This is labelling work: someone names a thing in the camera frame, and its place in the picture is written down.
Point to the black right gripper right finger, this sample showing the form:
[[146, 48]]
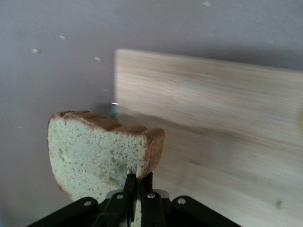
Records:
[[151, 203]]

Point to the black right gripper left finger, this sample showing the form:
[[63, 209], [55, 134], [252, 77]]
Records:
[[118, 203]]

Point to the plain brown bread slice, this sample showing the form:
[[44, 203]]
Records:
[[94, 151]]

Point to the wooden cutting board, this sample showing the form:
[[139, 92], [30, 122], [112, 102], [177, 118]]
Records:
[[213, 94]]

